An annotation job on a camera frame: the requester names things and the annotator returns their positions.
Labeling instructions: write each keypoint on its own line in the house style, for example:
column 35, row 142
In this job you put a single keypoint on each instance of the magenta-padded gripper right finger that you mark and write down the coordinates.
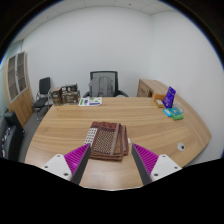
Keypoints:
column 146, row 160

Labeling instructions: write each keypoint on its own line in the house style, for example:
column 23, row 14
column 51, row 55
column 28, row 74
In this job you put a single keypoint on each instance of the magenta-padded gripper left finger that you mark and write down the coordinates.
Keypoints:
column 77, row 159

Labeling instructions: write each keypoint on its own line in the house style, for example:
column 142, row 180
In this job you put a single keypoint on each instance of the brown patterned towel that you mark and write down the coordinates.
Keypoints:
column 106, row 141

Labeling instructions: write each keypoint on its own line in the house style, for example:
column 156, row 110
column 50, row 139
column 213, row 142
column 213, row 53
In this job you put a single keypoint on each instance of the small blue box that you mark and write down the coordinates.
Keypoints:
column 167, row 112

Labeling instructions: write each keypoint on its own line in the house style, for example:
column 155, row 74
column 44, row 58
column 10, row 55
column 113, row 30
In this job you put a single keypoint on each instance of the small green box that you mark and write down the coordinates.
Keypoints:
column 177, row 115

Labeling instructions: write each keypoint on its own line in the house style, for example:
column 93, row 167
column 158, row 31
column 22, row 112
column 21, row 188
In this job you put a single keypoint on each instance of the white printed paper sheet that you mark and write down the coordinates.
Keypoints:
column 90, row 101

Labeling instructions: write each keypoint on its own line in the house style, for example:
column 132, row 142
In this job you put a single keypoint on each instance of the orange box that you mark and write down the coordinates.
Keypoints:
column 158, row 100

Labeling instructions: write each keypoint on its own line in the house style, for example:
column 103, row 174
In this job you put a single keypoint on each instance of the large dark cardboard box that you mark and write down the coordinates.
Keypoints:
column 70, row 97

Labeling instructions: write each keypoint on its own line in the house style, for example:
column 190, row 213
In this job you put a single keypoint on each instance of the purple standing card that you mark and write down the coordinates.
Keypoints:
column 169, row 97

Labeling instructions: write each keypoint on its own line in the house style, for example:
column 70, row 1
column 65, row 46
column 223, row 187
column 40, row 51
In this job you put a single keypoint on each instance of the black leather armchair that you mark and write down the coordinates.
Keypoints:
column 11, row 136

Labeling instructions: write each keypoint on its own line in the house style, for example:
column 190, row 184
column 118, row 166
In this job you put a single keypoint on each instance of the flat dark cardboard box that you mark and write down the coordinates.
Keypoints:
column 69, row 88

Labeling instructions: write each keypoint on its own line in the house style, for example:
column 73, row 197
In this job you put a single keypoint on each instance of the low wooden sideboard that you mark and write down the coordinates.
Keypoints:
column 148, row 87

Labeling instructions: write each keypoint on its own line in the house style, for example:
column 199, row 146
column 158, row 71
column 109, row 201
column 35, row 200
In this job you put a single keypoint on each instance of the grey backpack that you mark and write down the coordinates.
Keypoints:
column 101, row 87

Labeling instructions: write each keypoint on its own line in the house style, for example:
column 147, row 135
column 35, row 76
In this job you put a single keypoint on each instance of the black visitor chair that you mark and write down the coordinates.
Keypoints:
column 44, row 87

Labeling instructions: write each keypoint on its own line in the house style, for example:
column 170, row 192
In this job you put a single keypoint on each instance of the wooden cabinet with glass doors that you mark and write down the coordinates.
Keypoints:
column 18, row 93

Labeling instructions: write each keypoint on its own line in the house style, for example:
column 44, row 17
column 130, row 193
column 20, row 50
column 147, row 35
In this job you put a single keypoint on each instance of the black mesh office chair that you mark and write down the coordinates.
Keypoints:
column 103, row 73

